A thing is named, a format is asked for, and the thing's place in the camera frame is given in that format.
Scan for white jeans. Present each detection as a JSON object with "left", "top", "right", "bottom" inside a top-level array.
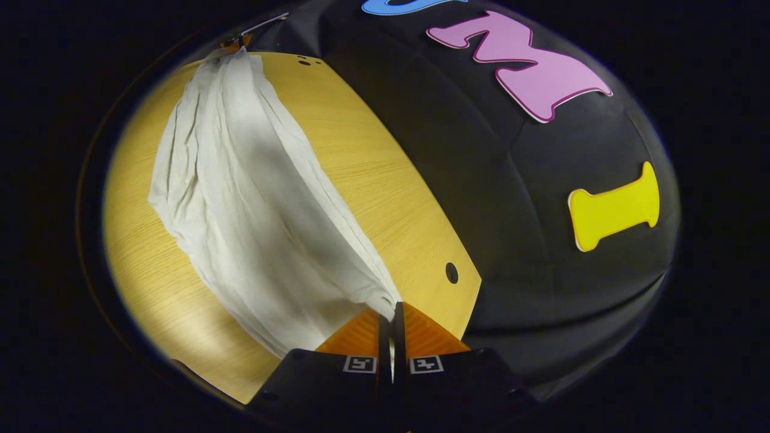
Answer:
[{"left": 148, "top": 47, "right": 402, "bottom": 360}]

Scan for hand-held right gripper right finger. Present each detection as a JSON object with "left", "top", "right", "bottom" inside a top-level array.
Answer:
[{"left": 393, "top": 301, "right": 537, "bottom": 425}]

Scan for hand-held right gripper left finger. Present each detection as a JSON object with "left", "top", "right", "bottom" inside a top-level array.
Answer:
[{"left": 245, "top": 308, "right": 390, "bottom": 425}]

